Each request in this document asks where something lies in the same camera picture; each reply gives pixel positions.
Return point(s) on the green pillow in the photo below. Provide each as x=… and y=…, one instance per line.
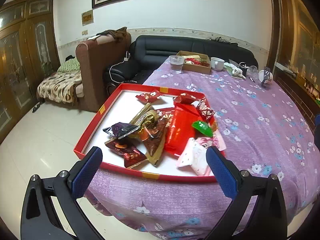
x=71, y=65

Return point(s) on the dark clothes on armchair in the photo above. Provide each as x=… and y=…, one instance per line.
x=118, y=34

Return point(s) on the crumpled white tissue pile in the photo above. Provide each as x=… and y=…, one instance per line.
x=234, y=71

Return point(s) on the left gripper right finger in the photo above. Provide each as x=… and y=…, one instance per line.
x=268, y=219

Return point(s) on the patterned blanket bed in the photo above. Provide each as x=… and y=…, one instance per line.
x=60, y=87

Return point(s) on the black leather sofa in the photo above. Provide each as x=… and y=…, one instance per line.
x=148, y=52

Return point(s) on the red gold square packet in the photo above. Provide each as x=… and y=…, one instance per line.
x=185, y=98

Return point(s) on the red snack tray box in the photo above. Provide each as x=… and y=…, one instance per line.
x=122, y=106

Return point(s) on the brown armchair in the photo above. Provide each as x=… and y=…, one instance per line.
x=94, y=56

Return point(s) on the brown cardboard snack box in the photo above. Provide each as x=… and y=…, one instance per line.
x=195, y=62

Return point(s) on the white plastic jar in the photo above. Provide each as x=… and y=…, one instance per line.
x=265, y=76

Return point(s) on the purple floral tablecloth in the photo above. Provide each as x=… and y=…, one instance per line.
x=264, y=132

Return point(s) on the clear glass bowl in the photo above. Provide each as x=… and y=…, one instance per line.
x=253, y=72

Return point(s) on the small wall plaque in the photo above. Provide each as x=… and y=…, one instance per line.
x=87, y=17

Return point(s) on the green snack packet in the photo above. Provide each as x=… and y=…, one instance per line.
x=203, y=128

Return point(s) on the large red white snack packet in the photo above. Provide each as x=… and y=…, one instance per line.
x=205, y=111

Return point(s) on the white pink snack packet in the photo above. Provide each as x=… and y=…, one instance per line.
x=194, y=154

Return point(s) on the dark purple snack packet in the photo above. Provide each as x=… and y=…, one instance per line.
x=121, y=130

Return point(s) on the white ceramic mug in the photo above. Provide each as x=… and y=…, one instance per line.
x=217, y=63

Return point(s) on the red floral snack packet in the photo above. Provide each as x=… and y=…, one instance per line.
x=149, y=97

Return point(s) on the long red snack packet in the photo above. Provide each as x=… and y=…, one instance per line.
x=180, y=129

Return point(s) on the wooden glass cabinet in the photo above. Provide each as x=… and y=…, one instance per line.
x=28, y=55

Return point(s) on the gold snack packet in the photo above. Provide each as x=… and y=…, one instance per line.
x=152, y=131

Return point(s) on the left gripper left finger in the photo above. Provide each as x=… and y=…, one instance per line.
x=39, y=219

